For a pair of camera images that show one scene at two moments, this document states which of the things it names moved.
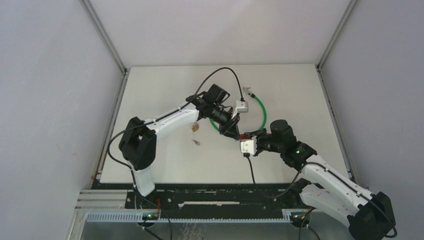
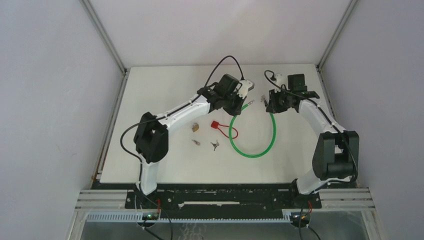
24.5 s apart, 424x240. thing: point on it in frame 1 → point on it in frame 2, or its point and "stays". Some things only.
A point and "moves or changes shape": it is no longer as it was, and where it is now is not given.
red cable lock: x=244 y=136 moves or changes shape
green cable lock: x=246 y=89 → x=255 y=156
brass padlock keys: x=196 y=142 stays
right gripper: x=258 y=133 → x=273 y=106
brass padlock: x=195 y=127 stays
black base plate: x=210 y=196 stays
